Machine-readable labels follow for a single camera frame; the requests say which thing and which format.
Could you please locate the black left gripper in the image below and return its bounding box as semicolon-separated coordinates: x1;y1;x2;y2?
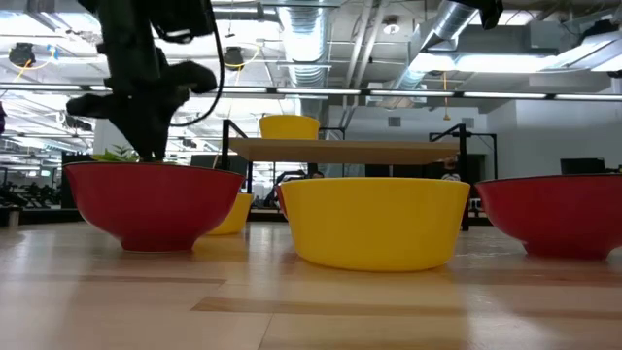
65;43;219;163

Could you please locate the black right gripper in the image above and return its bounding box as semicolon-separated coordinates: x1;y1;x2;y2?
456;0;505;31

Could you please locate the red bowl floral inside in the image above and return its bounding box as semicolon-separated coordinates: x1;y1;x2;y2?
474;173;622;262
64;160;246;253
274;183;289;220

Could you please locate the yellow plastic mini bowl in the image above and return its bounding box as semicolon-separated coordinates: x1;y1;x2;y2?
258;114;321;141
279;176;471;273
207;192;255;237

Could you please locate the green potted plant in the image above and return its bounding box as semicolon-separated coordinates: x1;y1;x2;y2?
90;144;143;164

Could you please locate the white building column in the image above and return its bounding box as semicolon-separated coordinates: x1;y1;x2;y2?
93;118;133;157

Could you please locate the long linear ceiling light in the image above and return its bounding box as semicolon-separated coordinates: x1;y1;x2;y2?
0;82;622;102

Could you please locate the black round ceiling fixture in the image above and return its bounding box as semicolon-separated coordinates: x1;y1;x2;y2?
223;46;245;73
8;42;37;68

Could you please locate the grey bin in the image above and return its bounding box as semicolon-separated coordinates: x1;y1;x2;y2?
0;205;21;228

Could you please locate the black computer monitor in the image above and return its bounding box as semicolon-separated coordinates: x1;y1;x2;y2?
559;157;607;176

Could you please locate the silver smooth ventilation duct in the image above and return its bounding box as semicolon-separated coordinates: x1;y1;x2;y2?
388;0;490;93

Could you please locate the yellow hanging cord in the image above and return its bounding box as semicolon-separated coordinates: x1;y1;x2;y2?
440;71;452;122

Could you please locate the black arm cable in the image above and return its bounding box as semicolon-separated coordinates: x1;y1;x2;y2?
168;0;226;128

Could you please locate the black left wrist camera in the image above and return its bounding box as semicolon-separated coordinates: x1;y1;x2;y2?
148;0;217;44

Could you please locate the silver ribbed ventilation duct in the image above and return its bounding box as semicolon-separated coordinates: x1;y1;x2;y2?
277;4;332;121

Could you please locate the wooden shelf black metal frame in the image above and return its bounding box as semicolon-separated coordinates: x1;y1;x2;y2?
221;119;499;232

